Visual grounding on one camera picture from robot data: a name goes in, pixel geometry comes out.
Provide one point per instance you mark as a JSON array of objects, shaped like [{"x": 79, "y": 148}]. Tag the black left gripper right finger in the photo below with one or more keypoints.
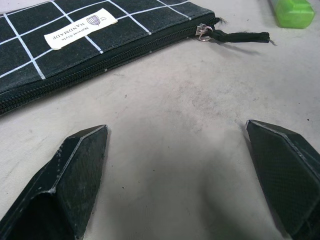
[{"x": 282, "y": 170}]

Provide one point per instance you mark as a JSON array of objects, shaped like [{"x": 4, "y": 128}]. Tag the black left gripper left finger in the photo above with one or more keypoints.
[{"x": 72, "y": 180}]

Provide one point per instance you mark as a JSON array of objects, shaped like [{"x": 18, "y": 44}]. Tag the black checked pencil pouch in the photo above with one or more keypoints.
[{"x": 75, "y": 45}]

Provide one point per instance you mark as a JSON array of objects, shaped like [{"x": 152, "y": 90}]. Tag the green plastic object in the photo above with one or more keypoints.
[{"x": 292, "y": 12}]

